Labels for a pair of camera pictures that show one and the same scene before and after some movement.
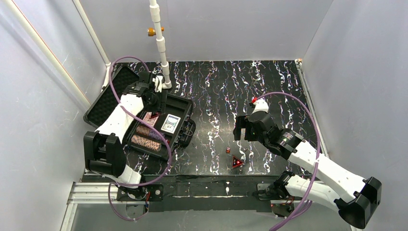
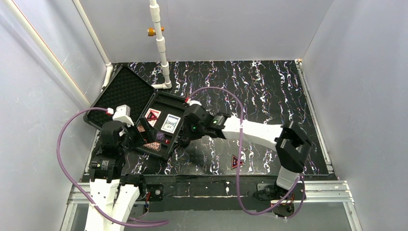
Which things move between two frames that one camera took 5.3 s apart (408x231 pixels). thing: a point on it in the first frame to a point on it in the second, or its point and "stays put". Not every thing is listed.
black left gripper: x=162 y=100 to x=130 y=135
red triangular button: x=236 y=161 stays put
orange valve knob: x=151 y=31 stays put
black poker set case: x=155 y=131 stays put
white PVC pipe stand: x=155 y=10 stays put
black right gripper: x=241 y=128 to x=185 y=129
